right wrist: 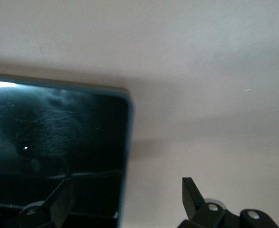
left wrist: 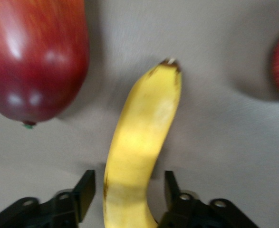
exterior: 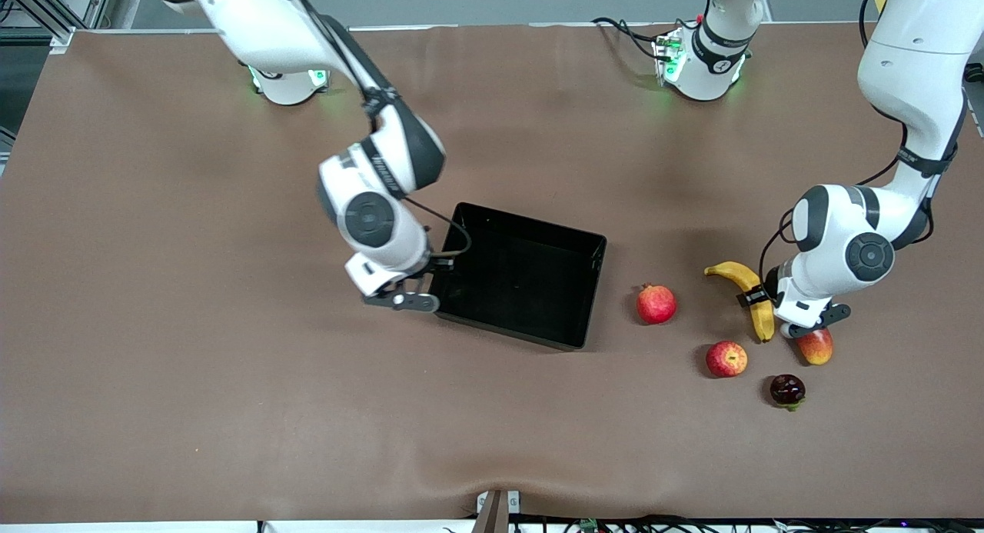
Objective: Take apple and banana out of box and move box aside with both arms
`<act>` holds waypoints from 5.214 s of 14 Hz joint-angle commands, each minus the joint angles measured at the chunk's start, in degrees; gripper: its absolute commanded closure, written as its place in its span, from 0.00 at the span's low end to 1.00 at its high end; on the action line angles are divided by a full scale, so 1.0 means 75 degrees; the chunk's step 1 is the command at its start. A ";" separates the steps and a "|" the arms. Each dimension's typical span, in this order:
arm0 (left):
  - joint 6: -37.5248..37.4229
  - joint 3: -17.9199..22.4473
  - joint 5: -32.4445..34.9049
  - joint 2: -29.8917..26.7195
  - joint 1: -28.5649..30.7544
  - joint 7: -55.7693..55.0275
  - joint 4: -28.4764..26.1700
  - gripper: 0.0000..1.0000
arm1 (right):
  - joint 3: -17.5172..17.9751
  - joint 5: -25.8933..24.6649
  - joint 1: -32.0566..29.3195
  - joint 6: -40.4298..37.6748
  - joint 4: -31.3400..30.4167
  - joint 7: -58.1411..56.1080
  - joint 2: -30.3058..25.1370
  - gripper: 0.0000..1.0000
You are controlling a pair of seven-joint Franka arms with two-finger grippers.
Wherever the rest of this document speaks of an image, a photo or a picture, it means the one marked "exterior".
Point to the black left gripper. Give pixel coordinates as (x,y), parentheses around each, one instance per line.
(755,295)

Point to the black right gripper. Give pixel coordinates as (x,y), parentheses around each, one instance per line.
(435,272)

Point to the yellow banana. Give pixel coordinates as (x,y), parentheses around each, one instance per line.
(738,275)

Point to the red orange mango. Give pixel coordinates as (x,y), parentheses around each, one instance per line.
(816,348)

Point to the black rectangular plastic tray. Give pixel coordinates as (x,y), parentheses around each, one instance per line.
(523,279)

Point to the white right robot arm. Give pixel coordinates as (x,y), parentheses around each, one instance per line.
(261,25)

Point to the red yellow apple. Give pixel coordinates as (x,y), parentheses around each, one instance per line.
(726,359)

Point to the red pomegranate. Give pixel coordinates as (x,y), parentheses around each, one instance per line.
(656,305)

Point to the dark purple mangosteen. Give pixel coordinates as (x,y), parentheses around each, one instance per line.
(787,389)

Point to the brown table mat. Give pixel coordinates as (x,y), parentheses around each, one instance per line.
(231,402)

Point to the metal bracket with brown post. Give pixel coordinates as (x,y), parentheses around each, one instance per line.
(496,518)

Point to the aluminium frame with diagonal beams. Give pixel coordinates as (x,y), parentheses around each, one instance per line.
(38,6)

